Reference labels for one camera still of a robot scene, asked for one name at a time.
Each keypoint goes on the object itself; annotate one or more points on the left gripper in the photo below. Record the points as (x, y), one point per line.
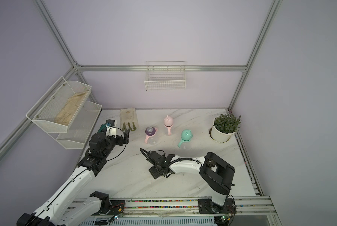
(120, 142)

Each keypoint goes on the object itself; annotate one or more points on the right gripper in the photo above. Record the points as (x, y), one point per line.
(155, 172)

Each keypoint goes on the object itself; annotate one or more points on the clear baby bottle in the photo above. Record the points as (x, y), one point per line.
(152, 140)

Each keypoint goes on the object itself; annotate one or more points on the purple nipple collar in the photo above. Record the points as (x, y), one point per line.
(150, 131)

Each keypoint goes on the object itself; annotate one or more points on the mint green bottle cap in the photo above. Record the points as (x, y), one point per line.
(186, 135)

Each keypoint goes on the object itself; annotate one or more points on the pink bottle cap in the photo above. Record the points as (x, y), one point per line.
(168, 121)

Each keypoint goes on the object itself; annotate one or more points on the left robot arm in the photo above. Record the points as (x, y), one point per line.
(54, 211)

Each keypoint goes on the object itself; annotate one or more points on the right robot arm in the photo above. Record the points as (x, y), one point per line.
(215, 171)

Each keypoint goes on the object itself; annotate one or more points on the green rubber glove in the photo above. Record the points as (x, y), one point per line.
(102, 129)

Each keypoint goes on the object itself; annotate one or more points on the beige glove green fingertips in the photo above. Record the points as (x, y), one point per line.
(128, 119)

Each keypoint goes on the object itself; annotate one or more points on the lower white mesh shelf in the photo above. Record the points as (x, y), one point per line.
(81, 128)

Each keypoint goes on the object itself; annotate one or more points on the white mesh shelf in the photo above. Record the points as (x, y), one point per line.
(47, 113)
(81, 128)

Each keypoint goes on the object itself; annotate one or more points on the beige glove in shelf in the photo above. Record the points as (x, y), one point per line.
(68, 111)

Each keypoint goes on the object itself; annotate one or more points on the upper white mesh shelf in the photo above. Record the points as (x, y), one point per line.
(47, 113)

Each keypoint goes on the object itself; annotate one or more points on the potted green plant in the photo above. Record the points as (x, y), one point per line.
(224, 126)

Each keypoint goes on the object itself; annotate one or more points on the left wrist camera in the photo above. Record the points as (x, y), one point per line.
(110, 128)

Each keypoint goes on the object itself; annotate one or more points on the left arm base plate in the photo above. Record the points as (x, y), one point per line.
(111, 208)

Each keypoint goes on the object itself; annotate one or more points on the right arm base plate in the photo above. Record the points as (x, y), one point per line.
(207, 206)

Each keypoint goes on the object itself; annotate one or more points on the white wire wall basket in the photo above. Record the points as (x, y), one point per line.
(165, 75)

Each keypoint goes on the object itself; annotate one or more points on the aluminium front rail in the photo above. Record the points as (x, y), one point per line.
(258, 205)

